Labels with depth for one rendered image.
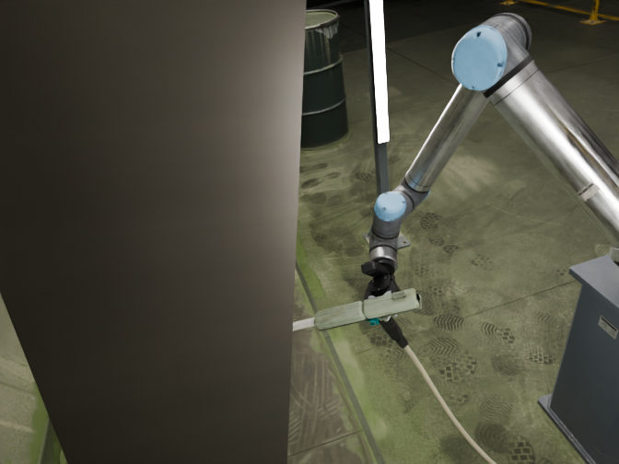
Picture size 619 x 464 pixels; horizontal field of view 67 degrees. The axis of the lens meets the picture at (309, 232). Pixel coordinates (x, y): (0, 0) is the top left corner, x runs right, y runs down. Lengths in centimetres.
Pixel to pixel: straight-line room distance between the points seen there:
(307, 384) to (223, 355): 121
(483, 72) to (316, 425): 129
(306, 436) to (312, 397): 16
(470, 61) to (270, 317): 67
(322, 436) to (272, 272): 120
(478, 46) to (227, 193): 66
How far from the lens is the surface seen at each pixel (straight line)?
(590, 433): 178
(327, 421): 181
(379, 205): 141
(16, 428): 200
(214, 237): 59
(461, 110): 130
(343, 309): 132
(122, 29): 50
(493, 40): 105
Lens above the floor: 157
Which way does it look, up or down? 36 degrees down
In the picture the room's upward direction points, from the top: 10 degrees counter-clockwise
